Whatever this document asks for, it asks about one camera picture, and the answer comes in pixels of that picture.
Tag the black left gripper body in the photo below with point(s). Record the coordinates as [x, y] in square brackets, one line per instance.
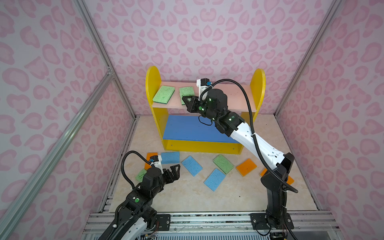
[161, 184]

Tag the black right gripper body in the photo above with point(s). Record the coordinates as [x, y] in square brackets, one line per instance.
[204, 108]

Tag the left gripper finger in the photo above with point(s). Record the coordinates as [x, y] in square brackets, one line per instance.
[167, 176]
[175, 170]

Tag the green sponge bottom front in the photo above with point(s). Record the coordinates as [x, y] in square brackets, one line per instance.
[186, 92]

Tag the green sponge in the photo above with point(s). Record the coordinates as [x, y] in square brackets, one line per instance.
[186, 92]
[223, 164]
[164, 94]
[139, 177]

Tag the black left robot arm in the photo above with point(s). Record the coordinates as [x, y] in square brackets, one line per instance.
[136, 215]

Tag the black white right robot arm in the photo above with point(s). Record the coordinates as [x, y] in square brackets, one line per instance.
[278, 165]

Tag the yellow shelf with coloured boards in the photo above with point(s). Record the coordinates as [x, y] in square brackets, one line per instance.
[188, 132]

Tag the orange sponge left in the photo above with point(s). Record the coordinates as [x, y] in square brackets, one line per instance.
[149, 156]

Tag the orange sponge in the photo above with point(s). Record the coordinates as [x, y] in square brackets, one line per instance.
[290, 180]
[246, 167]
[149, 156]
[262, 173]

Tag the blue sponge far left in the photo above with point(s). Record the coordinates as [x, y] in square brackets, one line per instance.
[170, 157]

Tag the blue sponge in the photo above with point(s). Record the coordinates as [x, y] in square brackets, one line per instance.
[192, 165]
[214, 180]
[170, 157]

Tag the blue sponge middle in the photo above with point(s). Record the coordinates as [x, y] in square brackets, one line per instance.
[192, 165]

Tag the blue sponge front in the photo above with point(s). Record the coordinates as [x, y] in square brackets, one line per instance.
[214, 180]

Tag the orange sponge centre right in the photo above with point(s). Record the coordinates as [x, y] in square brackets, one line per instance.
[246, 167]

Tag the orange sponge far right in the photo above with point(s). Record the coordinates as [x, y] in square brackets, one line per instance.
[290, 180]

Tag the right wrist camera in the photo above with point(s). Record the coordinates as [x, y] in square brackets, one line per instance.
[203, 84]

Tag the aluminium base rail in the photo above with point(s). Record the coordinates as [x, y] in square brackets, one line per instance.
[244, 222]

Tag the left aluminium frame bars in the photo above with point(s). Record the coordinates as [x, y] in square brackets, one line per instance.
[64, 118]

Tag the right aluminium frame bar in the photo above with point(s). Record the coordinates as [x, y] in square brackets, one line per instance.
[332, 12]

